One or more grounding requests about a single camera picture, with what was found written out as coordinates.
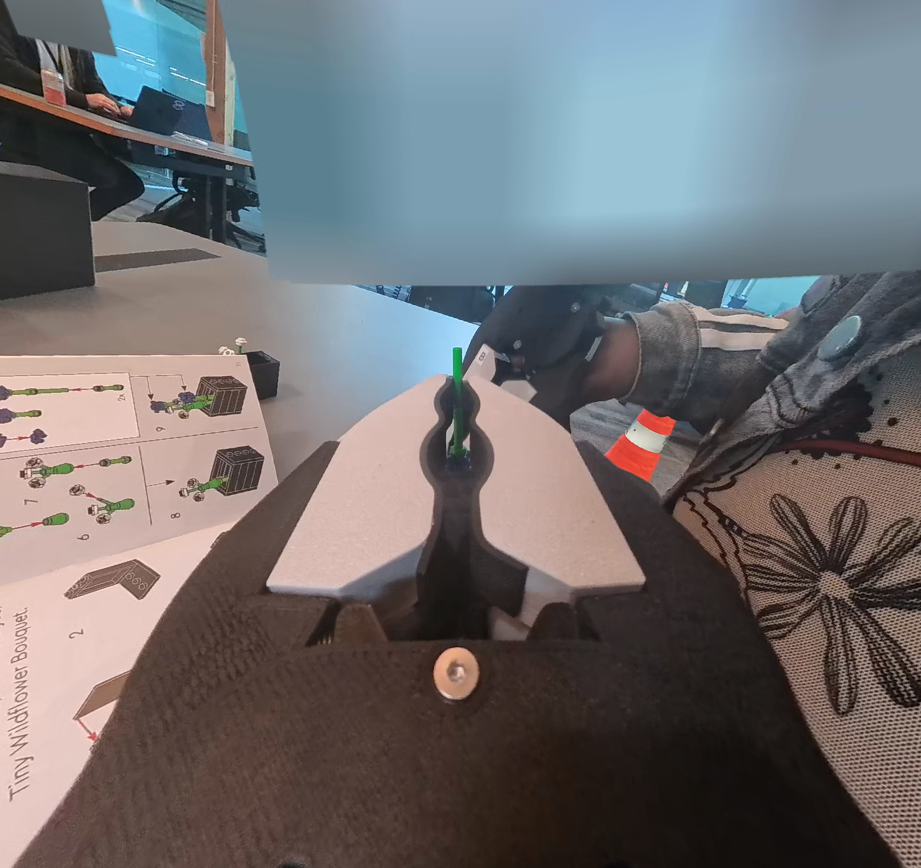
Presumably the black office chair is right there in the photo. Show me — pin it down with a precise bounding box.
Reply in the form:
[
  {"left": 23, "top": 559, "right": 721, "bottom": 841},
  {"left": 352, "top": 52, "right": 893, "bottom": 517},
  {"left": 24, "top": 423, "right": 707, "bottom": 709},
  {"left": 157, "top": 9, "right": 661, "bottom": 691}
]
[{"left": 135, "top": 166, "right": 263, "bottom": 250}]

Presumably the black lego pot with flowers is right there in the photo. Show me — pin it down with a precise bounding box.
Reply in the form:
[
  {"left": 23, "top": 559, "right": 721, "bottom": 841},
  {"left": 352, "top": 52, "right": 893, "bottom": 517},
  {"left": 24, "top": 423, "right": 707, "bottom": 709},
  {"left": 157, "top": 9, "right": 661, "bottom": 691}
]
[{"left": 218, "top": 337, "right": 282, "bottom": 402}]

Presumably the person's denim jacket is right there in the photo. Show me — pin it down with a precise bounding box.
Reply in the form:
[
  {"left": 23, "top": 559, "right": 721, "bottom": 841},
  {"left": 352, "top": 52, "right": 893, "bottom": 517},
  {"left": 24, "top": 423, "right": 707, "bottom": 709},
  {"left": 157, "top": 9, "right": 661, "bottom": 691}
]
[{"left": 662, "top": 272, "right": 921, "bottom": 518}]

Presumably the person's floral shirt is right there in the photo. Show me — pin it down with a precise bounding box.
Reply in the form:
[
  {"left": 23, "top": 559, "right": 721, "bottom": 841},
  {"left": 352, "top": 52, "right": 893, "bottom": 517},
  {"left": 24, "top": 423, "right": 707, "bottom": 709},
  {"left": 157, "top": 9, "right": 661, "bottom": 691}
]
[{"left": 672, "top": 363, "right": 921, "bottom": 868}]

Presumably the person's right hand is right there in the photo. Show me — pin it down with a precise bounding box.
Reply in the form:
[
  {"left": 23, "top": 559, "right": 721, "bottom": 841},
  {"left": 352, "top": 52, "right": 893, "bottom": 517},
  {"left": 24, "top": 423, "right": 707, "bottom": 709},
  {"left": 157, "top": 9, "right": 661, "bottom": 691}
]
[{"left": 596, "top": 320, "right": 641, "bottom": 404}]

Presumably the green lego rod blue flower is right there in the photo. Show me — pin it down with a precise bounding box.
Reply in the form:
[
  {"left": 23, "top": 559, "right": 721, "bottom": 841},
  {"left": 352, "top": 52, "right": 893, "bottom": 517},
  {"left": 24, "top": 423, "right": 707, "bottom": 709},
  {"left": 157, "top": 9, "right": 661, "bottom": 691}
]
[{"left": 446, "top": 347, "right": 472, "bottom": 467}]

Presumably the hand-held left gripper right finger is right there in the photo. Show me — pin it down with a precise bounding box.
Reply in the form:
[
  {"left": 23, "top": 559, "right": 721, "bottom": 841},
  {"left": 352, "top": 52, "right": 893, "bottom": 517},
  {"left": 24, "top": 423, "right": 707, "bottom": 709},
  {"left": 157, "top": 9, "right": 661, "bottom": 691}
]
[{"left": 460, "top": 374, "right": 648, "bottom": 606}]

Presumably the wooden-top office desk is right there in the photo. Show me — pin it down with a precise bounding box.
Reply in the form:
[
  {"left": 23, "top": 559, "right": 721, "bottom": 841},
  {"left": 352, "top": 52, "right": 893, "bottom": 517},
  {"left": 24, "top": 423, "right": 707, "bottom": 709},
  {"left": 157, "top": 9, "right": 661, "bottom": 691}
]
[{"left": 0, "top": 83, "right": 256, "bottom": 250}]

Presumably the plain black box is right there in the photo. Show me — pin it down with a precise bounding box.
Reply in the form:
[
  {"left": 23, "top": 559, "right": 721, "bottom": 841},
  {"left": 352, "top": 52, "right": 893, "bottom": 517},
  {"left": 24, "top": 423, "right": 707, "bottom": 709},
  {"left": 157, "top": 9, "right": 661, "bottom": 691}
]
[{"left": 0, "top": 160, "right": 96, "bottom": 302}]

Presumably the wooden post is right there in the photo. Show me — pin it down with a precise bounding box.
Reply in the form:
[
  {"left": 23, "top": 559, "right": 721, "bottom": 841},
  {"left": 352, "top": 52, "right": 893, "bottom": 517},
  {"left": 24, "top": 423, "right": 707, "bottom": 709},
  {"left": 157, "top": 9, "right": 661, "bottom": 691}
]
[{"left": 203, "top": 0, "right": 239, "bottom": 147}]

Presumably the dark laptop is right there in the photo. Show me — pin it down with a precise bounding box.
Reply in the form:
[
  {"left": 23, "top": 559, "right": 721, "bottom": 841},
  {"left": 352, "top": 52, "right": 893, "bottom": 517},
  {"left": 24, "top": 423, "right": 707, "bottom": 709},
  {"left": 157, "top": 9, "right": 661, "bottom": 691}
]
[{"left": 131, "top": 85, "right": 214, "bottom": 144}]

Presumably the red lanyard cord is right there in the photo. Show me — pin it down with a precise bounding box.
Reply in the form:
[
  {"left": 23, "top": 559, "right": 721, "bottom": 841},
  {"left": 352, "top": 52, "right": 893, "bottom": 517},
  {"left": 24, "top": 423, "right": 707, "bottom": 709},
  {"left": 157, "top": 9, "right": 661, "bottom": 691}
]
[{"left": 773, "top": 439, "right": 921, "bottom": 468}]

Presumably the person's right forearm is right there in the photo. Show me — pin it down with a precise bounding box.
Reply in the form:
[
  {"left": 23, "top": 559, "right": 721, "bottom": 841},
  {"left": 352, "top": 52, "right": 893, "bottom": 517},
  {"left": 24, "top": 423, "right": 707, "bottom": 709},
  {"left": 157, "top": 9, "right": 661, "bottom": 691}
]
[{"left": 619, "top": 298, "right": 794, "bottom": 439}]

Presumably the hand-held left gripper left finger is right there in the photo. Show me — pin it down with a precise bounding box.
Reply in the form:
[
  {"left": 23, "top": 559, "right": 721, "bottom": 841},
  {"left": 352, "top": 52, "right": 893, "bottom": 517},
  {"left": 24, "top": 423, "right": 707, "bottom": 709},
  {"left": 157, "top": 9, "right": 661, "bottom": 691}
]
[{"left": 265, "top": 374, "right": 461, "bottom": 601}]

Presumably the orange traffic cone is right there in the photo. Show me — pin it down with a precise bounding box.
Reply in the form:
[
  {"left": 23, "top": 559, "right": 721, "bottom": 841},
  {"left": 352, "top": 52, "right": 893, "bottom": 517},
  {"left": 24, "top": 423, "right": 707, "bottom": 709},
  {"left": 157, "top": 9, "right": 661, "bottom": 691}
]
[{"left": 603, "top": 409, "right": 678, "bottom": 483}]

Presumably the lego instruction booklet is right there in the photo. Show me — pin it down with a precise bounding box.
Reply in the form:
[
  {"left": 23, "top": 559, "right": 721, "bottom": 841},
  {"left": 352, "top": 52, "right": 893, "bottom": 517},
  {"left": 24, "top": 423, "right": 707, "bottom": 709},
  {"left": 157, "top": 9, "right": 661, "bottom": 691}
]
[{"left": 0, "top": 352, "right": 280, "bottom": 844}]

